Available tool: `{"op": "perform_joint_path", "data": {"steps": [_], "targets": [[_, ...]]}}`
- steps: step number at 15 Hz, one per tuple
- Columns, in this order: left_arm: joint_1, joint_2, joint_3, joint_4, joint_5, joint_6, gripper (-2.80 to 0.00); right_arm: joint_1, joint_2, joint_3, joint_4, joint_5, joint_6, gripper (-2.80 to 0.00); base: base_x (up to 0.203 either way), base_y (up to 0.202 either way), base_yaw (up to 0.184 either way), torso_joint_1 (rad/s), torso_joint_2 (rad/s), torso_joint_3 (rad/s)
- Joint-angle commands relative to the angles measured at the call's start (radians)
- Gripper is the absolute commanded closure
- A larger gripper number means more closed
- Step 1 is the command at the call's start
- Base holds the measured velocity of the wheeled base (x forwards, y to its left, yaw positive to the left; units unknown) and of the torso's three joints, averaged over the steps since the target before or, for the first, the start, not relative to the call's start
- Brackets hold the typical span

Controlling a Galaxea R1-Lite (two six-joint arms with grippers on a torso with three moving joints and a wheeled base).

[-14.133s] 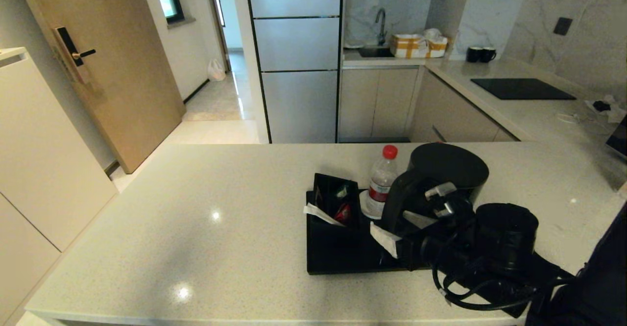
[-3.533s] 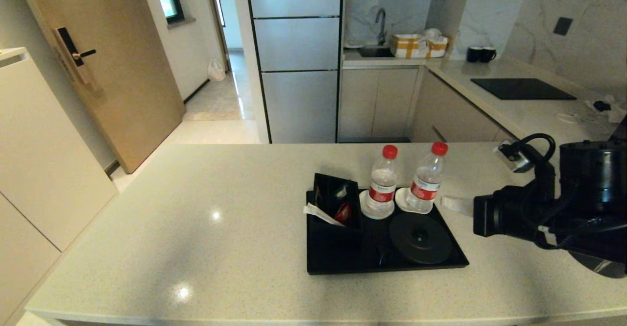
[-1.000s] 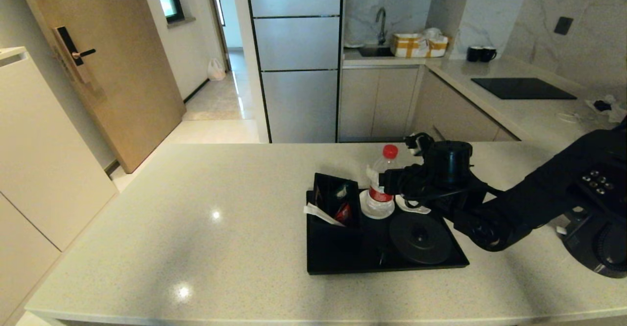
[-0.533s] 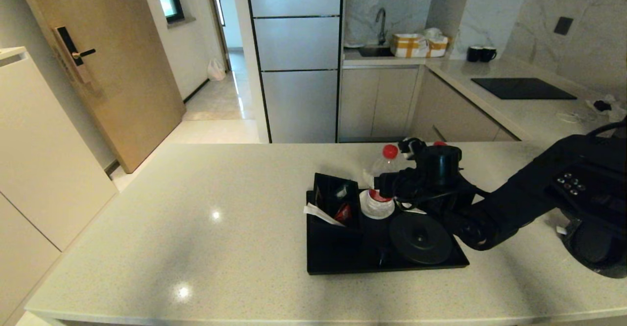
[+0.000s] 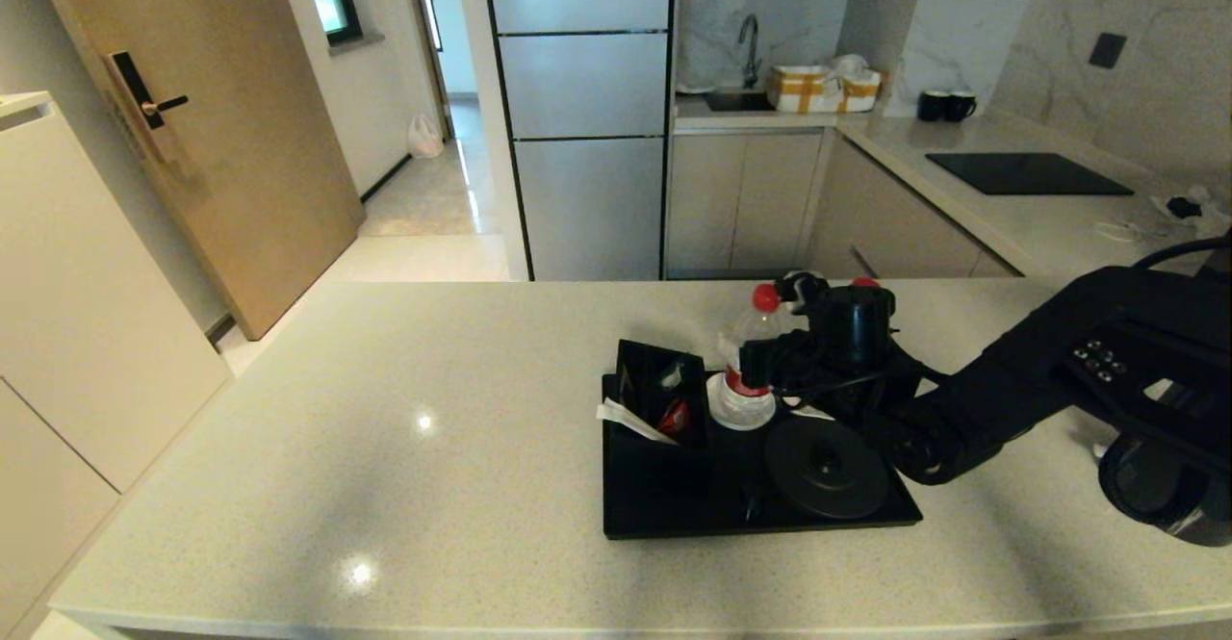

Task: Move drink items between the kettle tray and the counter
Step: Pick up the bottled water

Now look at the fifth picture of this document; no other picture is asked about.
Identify white plastic bag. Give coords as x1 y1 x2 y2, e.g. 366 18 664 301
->
408 115 447 160

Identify white crumpled cloth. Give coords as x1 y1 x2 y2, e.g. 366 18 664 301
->
1152 184 1232 237

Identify black rectangular serving tray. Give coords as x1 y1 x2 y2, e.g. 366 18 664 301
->
601 371 923 540

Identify dark grey electric kettle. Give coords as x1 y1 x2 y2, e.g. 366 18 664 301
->
1097 431 1232 548

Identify packets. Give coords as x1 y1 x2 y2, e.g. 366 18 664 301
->
650 358 694 395

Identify white box yellow tape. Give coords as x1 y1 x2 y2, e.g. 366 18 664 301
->
767 64 842 115
837 70 885 115

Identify white tall cabinet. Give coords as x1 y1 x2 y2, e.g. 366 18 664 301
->
0 91 233 640

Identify beige sink base cabinet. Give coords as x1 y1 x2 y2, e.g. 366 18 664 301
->
663 128 831 280

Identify dark kitchen faucet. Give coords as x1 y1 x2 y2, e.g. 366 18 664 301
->
735 14 763 90

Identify black induction cooktop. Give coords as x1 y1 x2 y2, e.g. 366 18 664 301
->
926 151 1138 196

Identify black sachet holder box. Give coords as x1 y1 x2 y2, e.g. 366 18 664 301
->
612 338 714 458

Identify brown wooden door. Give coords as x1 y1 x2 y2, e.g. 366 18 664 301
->
26 0 366 342

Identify white paper stick packet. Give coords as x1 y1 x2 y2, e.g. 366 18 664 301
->
596 397 679 447

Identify beige cooktop base cabinet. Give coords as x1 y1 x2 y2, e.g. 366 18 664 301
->
804 133 1025 280

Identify black door lock handle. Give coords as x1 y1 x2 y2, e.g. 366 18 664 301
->
103 50 192 167

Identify silver refrigerator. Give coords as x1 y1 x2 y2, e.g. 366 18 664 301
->
478 0 676 282

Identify black round kettle base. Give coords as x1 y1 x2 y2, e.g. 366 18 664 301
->
765 417 890 522

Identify kitchen sink basin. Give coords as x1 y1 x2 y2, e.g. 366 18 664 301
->
702 90 777 115

